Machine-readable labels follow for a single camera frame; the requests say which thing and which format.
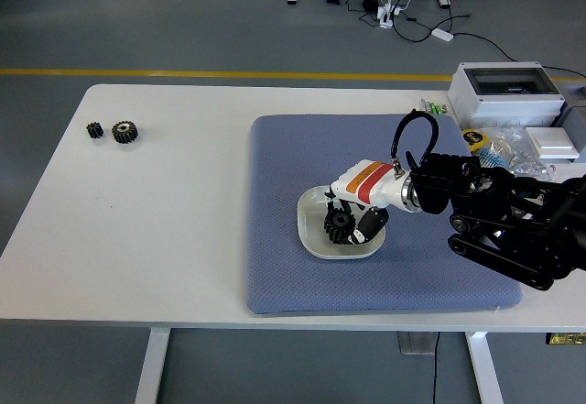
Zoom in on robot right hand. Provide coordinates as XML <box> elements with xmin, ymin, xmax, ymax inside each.
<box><xmin>322</xmin><ymin>158</ymin><xmax>408</xmax><ymax>246</ymax></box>

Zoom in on large black gear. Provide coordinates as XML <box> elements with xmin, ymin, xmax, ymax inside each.
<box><xmin>111</xmin><ymin>120</ymin><xmax>140</xmax><ymax>146</ymax></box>
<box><xmin>323</xmin><ymin>209</ymin><xmax>358</xmax><ymax>246</ymax></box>

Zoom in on white square plate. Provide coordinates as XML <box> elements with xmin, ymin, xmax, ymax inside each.
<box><xmin>297</xmin><ymin>184</ymin><xmax>387</xmax><ymax>261</ymax></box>

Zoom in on blue-grey quilted mat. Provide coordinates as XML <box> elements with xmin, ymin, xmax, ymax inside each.
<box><xmin>245</xmin><ymin>114</ymin><xmax>524</xmax><ymax>317</ymax></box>

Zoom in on green white small connectors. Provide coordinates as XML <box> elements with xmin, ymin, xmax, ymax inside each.
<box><xmin>418</xmin><ymin>98</ymin><xmax>448</xmax><ymax>115</ymax></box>

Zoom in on yellow black tape measure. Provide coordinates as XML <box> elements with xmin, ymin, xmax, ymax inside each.
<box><xmin>461</xmin><ymin>127</ymin><xmax>491</xmax><ymax>151</ymax></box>

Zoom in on blue striped parts bundle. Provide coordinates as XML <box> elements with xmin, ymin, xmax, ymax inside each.
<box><xmin>478</xmin><ymin>145</ymin><xmax>509</xmax><ymax>169</ymax></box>

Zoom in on clear bag of parts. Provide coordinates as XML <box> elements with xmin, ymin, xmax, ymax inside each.
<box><xmin>480</xmin><ymin>126</ymin><xmax>558</xmax><ymax>183</ymax></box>

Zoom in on grey metal floor plate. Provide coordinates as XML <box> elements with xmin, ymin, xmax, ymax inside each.
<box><xmin>396</xmin><ymin>331</ymin><xmax>436</xmax><ymax>355</ymax></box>

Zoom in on white power strip with plugs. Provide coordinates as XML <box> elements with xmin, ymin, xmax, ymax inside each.
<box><xmin>375</xmin><ymin>4</ymin><xmax>404</xmax><ymax>28</ymax></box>

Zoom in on grey metal device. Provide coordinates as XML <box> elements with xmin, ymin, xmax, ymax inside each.
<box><xmin>560</xmin><ymin>86</ymin><xmax>586</xmax><ymax>129</ymax></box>

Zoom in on white table leg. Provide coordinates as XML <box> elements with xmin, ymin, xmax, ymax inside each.
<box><xmin>465</xmin><ymin>332</ymin><xmax>505</xmax><ymax>404</ymax></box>
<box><xmin>135</xmin><ymin>329</ymin><xmax>171</xmax><ymax>404</ymax></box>

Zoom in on yellow black warning label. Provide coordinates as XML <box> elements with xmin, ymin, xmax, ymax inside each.
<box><xmin>545</xmin><ymin>332</ymin><xmax>586</xmax><ymax>345</ymax></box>

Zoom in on grey electrical enclosure box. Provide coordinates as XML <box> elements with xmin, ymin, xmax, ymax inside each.
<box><xmin>447</xmin><ymin>60</ymin><xmax>568</xmax><ymax>128</ymax></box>

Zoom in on white flat switch box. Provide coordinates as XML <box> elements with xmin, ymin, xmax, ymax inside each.
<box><xmin>525</xmin><ymin>126</ymin><xmax>581</xmax><ymax>161</ymax></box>

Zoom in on black cable under table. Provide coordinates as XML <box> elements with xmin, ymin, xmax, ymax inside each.
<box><xmin>429</xmin><ymin>332</ymin><xmax>441</xmax><ymax>404</ymax></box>

